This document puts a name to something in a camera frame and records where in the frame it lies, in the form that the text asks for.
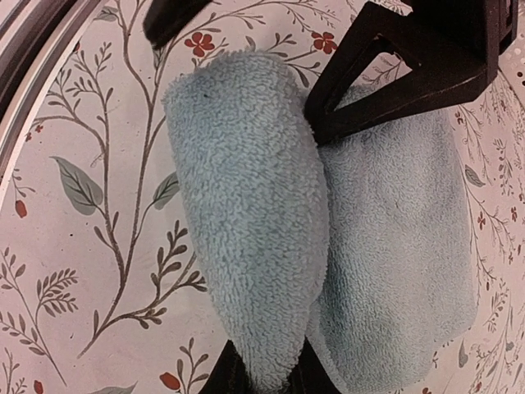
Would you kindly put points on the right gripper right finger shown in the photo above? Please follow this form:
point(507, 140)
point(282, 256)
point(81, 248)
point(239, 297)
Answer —
point(308, 376)

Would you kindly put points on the front aluminium rail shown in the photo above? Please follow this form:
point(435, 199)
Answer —
point(35, 36)

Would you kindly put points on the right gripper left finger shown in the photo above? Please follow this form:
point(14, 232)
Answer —
point(229, 375)

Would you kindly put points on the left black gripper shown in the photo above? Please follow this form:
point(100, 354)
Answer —
point(488, 20)

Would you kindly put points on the floral patterned table mat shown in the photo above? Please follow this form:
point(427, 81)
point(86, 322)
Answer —
point(99, 290)

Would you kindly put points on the white perforated plastic basket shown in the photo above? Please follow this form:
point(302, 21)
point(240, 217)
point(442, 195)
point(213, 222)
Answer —
point(512, 63)

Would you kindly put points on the light blue towel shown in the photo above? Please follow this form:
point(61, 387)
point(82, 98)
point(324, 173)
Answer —
point(358, 249)

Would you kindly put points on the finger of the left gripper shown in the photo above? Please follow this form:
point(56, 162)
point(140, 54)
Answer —
point(165, 19)

